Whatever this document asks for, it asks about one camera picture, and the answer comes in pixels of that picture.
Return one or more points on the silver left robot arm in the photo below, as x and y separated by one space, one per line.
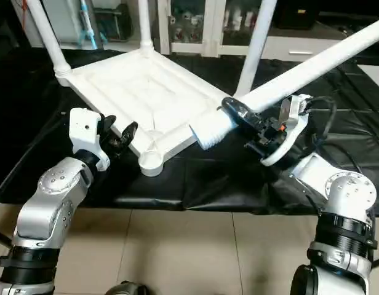
51 203

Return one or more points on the white drawer unit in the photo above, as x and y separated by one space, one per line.
294 48

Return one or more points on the white plastic table top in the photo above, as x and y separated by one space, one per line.
146 92

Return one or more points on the teal plastic object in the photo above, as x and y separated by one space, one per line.
88 27

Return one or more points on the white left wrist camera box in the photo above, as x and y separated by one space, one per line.
85 132

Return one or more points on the white glass door cabinet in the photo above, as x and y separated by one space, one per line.
208 24

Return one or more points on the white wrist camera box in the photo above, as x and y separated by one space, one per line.
85 132
291 132

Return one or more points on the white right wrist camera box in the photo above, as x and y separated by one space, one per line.
291 132

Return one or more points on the white plastic table leg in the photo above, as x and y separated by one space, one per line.
257 43
144 24
48 37
312 67

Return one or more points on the white flat board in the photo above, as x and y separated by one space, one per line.
375 77

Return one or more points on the black work mat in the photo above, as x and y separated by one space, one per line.
208 184

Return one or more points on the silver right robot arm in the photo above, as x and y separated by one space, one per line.
337 196

